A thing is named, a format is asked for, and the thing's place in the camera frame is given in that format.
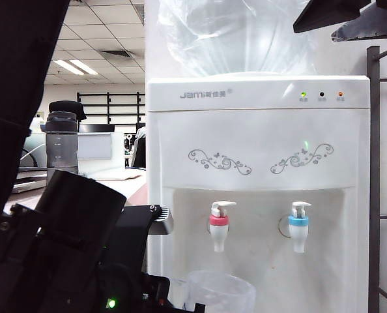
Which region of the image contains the plastic-wrapped water jug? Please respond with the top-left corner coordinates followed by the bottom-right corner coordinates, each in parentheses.
top-left (157, 0), bottom-right (321, 79)

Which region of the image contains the clear plastic mug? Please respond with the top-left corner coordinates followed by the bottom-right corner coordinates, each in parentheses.
top-left (184, 269), bottom-right (257, 313)

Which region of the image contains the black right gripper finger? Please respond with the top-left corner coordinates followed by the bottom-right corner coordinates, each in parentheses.
top-left (293, 0), bottom-right (372, 34)
top-left (330, 5), bottom-right (387, 42)

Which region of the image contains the white tissue box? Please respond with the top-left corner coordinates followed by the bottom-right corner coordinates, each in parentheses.
top-left (30, 117), bottom-right (47, 134)

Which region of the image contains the white laptop stand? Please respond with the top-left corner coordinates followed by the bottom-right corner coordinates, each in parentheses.
top-left (12, 177), bottom-right (48, 194)

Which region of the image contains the red hot water tap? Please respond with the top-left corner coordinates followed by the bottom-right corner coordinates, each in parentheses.
top-left (208, 201), bottom-right (237, 254)

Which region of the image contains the black wall shelving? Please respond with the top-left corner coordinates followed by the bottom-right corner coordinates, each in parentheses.
top-left (76, 91), bottom-right (147, 125)

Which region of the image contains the black flat screen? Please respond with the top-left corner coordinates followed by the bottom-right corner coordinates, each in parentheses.
top-left (78, 123), bottom-right (115, 134)

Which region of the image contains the black chair headrest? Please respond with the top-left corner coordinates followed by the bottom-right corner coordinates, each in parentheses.
top-left (48, 100), bottom-right (87, 122)

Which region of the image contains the black metal rack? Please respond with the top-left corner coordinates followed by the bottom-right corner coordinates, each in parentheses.
top-left (365, 45), bottom-right (387, 313)

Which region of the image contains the dark grey sports bottle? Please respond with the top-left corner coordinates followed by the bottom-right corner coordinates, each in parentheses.
top-left (39, 112), bottom-right (79, 176)

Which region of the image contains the grey laptop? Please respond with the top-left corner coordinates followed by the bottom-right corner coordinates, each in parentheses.
top-left (17, 165), bottom-right (48, 174)

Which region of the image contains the white desk partition box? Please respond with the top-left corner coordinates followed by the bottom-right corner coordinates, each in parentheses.
top-left (77, 131), bottom-right (126, 181)

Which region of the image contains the office chair with jacket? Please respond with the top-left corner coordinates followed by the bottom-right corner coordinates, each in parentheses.
top-left (132, 123), bottom-right (147, 170)

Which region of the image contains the ceiling air vent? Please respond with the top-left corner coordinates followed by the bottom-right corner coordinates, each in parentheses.
top-left (98, 49), bottom-right (136, 61)

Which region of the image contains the blue cold water tap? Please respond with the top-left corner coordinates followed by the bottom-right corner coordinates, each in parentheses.
top-left (288, 201), bottom-right (312, 255)

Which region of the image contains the double tube ceiling light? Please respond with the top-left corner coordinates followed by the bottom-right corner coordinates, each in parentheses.
top-left (52, 59), bottom-right (98, 76)

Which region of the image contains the white water dispenser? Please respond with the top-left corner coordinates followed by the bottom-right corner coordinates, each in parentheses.
top-left (145, 75), bottom-right (371, 313)

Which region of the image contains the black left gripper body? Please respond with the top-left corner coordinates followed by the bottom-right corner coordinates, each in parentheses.
top-left (141, 275), bottom-right (186, 313)

